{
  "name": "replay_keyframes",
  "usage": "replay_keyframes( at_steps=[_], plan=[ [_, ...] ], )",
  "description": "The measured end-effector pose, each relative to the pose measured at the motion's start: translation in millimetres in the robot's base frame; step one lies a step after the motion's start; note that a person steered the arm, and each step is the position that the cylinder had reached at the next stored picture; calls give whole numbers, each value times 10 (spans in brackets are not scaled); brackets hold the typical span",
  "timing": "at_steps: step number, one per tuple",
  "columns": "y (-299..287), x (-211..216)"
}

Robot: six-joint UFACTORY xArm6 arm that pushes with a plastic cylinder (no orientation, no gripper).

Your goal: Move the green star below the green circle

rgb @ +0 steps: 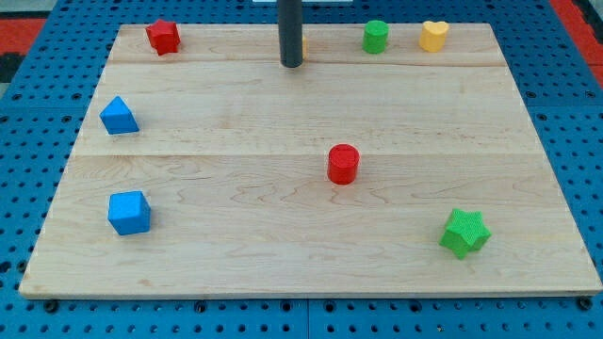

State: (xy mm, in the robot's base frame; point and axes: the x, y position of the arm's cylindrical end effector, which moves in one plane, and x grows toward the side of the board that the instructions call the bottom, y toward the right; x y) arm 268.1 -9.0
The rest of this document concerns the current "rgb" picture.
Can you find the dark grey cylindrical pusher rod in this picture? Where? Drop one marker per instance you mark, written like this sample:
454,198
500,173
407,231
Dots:
289,20

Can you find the red star block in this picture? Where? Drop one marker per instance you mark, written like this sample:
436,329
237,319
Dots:
163,36

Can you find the green star block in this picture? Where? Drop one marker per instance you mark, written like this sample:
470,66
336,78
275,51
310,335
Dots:
464,232

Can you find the yellow block behind rod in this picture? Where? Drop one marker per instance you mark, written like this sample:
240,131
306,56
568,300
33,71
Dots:
304,48

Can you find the green cylinder block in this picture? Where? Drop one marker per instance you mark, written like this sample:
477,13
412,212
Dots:
375,36

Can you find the yellow heart block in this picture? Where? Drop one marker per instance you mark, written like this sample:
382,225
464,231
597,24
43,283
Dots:
433,36

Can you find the light wooden board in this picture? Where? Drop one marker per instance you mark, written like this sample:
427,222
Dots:
232,154

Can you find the red cylinder block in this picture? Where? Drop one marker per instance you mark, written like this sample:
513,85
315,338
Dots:
343,162

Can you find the blue triangle block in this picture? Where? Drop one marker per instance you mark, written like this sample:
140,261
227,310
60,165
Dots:
117,118

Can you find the blue cube block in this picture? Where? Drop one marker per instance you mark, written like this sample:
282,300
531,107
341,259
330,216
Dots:
129,213

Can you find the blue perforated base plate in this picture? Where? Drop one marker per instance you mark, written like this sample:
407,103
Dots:
56,52

